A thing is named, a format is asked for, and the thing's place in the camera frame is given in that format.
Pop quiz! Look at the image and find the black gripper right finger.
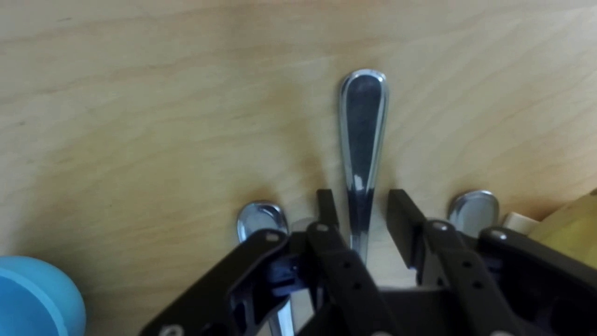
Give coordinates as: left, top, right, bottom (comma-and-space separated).
384, 186, 597, 336

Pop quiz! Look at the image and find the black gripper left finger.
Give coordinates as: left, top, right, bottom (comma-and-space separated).
138, 186, 399, 336

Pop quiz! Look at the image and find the small silver spoon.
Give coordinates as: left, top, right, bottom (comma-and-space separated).
233, 199, 297, 336

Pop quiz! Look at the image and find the silver table utensil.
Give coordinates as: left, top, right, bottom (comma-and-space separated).
446, 186, 502, 238

